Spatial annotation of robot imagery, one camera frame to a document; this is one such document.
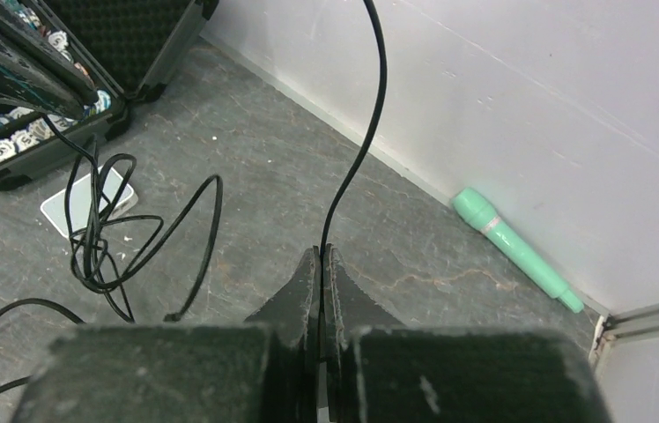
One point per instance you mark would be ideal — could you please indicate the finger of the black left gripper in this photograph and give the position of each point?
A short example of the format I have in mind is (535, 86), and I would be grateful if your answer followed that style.
(33, 74)

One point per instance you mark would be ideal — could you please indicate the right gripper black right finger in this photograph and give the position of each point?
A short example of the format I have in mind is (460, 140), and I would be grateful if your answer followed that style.
(382, 371)

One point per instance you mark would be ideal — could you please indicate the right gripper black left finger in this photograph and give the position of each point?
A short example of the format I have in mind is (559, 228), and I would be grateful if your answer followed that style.
(262, 370)

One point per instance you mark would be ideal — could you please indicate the white network switch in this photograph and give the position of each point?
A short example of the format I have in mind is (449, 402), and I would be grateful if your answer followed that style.
(80, 199)

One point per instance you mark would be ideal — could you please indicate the black poker chip case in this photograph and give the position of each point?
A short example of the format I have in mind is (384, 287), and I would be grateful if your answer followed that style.
(129, 49)

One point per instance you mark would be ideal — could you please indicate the mint green flashlight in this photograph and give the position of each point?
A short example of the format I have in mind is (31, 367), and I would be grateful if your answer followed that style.
(482, 216)

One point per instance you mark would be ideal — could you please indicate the aluminium frame rail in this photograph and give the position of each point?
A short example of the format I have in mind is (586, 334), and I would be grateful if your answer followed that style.
(634, 325)

